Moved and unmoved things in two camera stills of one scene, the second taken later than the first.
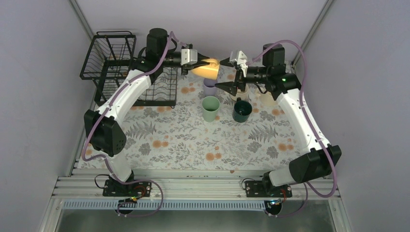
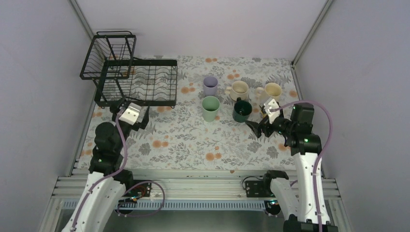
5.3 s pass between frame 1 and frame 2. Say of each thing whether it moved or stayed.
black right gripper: moved
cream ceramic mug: stayed
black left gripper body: moved
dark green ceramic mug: stayed
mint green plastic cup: stayed
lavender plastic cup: stayed
